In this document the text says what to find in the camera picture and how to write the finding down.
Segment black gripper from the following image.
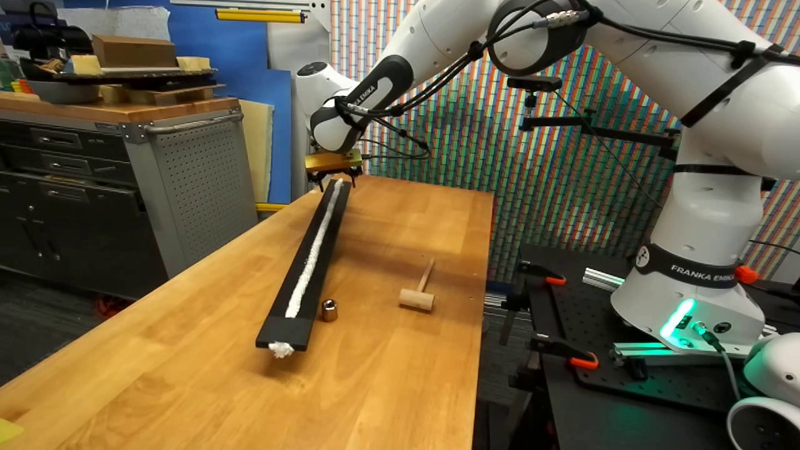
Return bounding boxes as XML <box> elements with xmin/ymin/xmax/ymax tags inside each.
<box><xmin>302</xmin><ymin>160</ymin><xmax>366</xmax><ymax>195</ymax></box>

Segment white braided rope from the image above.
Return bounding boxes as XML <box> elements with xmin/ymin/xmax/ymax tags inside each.
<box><xmin>267</xmin><ymin>175</ymin><xmax>351</xmax><ymax>363</ymax></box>

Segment beige board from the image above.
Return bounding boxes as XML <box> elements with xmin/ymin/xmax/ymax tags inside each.
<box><xmin>237</xmin><ymin>97</ymin><xmax>277</xmax><ymax>207</ymax></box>

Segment grey perforated metal cabinet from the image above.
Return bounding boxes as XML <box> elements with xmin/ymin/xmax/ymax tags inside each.
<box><xmin>0</xmin><ymin>97</ymin><xmax>261</xmax><ymax>302</ymax></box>

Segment small wooden mallet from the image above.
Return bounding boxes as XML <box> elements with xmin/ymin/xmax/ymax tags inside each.
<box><xmin>399</xmin><ymin>256</ymin><xmax>441</xmax><ymax>315</ymax></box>

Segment blue board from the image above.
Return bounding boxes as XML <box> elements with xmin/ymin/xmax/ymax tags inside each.
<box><xmin>60</xmin><ymin>6</ymin><xmax>296</xmax><ymax>207</ymax></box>

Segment pale yellow foam block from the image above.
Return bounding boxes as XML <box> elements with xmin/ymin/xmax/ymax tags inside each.
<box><xmin>179</xmin><ymin>55</ymin><xmax>214</xmax><ymax>78</ymax></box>
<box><xmin>70</xmin><ymin>55</ymin><xmax>109</xmax><ymax>78</ymax></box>

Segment yellow bar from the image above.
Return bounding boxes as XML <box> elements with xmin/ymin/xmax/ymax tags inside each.
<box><xmin>216</xmin><ymin>8</ymin><xmax>306</xmax><ymax>26</ymax></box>

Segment stacked wooden planks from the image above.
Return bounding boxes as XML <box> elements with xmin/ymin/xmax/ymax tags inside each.
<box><xmin>99</xmin><ymin>83</ymin><xmax>225</xmax><ymax>107</ymax></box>

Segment brown wooden box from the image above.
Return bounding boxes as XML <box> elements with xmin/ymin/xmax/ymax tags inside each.
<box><xmin>90</xmin><ymin>35</ymin><xmax>182</xmax><ymax>72</ymax></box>

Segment black flat tray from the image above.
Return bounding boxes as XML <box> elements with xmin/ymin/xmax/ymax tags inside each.
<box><xmin>30</xmin><ymin>71</ymin><xmax>225</xmax><ymax>107</ymax></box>

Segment short aluminium profile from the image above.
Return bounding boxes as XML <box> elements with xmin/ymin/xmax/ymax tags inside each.
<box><xmin>580</xmin><ymin>266</ymin><xmax>630</xmax><ymax>292</ymax></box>

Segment black bundled gear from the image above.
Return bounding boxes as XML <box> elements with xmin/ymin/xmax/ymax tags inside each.
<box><xmin>7</xmin><ymin>0</ymin><xmax>92</xmax><ymax>63</ymax></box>

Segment green lit aluminium profile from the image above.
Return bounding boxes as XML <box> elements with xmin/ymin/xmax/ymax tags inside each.
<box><xmin>612</xmin><ymin>338</ymin><xmax>695</xmax><ymax>363</ymax></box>

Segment white dome device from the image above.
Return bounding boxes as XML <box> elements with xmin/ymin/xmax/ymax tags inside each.
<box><xmin>744</xmin><ymin>330</ymin><xmax>800</xmax><ymax>400</ymax></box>

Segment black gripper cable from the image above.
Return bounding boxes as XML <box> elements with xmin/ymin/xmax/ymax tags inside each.
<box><xmin>359</xmin><ymin>102</ymin><xmax>439</xmax><ymax>163</ymax></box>

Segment long black rail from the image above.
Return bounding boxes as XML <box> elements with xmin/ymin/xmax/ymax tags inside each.
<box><xmin>254</xmin><ymin>175</ymin><xmax>355</xmax><ymax>353</ymax></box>

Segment black stereo camera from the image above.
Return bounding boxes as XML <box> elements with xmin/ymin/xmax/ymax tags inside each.
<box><xmin>506</xmin><ymin>75</ymin><xmax>566</xmax><ymax>96</ymax></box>

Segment orange handled black clamp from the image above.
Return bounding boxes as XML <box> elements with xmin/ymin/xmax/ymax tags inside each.
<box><xmin>531</xmin><ymin>330</ymin><xmax>602</xmax><ymax>375</ymax></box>
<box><xmin>512</xmin><ymin>257</ymin><xmax>570</xmax><ymax>292</ymax></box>

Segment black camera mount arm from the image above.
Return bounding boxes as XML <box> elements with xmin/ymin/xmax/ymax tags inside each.
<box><xmin>517</xmin><ymin>87</ymin><xmax>684</xmax><ymax>163</ymax></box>

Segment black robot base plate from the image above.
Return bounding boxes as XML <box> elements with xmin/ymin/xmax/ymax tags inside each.
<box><xmin>520</xmin><ymin>245</ymin><xmax>800</xmax><ymax>450</ymax></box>

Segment green lit cable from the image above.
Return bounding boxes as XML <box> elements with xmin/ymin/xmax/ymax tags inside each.
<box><xmin>695</xmin><ymin>323</ymin><xmax>745</xmax><ymax>406</ymax></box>

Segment white ring device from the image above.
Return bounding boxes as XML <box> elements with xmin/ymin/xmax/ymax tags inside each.
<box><xmin>725</xmin><ymin>392</ymin><xmax>800</xmax><ymax>450</ymax></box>

